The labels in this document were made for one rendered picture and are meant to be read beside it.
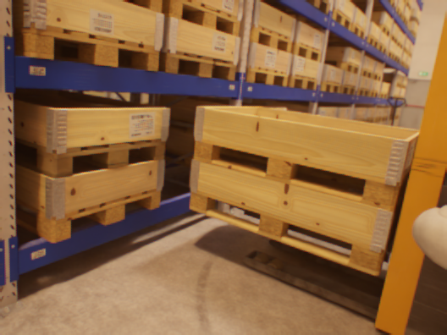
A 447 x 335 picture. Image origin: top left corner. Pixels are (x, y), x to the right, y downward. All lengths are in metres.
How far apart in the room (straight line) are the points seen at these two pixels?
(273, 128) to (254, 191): 0.39
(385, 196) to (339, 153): 0.29
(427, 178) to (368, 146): 0.28
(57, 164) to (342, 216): 1.43
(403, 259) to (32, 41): 1.96
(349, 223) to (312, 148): 0.42
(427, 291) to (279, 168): 0.90
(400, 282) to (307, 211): 0.55
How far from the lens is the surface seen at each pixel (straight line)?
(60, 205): 1.97
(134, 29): 2.15
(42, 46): 1.83
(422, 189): 1.86
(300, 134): 1.92
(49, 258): 2.12
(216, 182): 2.22
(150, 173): 2.35
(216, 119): 2.17
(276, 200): 2.03
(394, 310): 2.08
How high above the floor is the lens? 1.17
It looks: 12 degrees down
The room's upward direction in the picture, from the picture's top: 6 degrees clockwise
